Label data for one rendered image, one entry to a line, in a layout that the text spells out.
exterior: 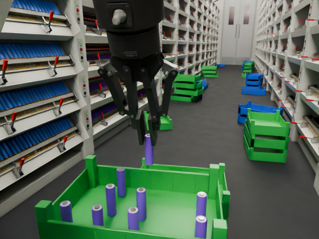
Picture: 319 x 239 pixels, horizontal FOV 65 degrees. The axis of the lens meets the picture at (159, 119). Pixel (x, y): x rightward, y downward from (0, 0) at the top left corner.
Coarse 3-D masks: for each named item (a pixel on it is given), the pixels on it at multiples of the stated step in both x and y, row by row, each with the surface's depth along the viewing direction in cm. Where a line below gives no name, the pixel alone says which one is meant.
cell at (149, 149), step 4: (148, 136) 50; (148, 140) 50; (148, 144) 50; (148, 148) 50; (152, 148) 51; (148, 152) 51; (152, 152) 51; (148, 156) 51; (152, 156) 51; (148, 160) 51; (152, 160) 52; (148, 164) 51; (152, 164) 52
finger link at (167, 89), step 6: (174, 72) 38; (168, 78) 39; (174, 78) 38; (168, 84) 39; (168, 90) 40; (168, 96) 41; (162, 102) 42; (168, 102) 42; (162, 108) 43; (168, 108) 43; (162, 114) 44
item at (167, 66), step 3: (165, 60) 38; (165, 63) 38; (168, 63) 38; (171, 63) 38; (162, 66) 38; (165, 66) 38; (168, 66) 38; (171, 66) 38; (174, 66) 38; (177, 66) 38; (165, 69) 38; (168, 69) 38; (165, 72) 39; (168, 72) 39; (165, 75) 38
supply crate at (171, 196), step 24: (96, 168) 59; (144, 168) 57; (216, 168) 52; (72, 192) 51; (96, 192) 57; (168, 192) 57; (192, 192) 56; (216, 192) 52; (48, 216) 40; (120, 216) 49; (168, 216) 49; (192, 216) 49; (216, 216) 49
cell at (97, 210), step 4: (96, 204) 42; (92, 208) 41; (96, 208) 41; (100, 208) 41; (92, 212) 41; (96, 212) 41; (100, 212) 41; (92, 216) 41; (96, 216) 41; (100, 216) 41; (96, 220) 41; (100, 220) 41; (96, 224) 41; (100, 224) 42
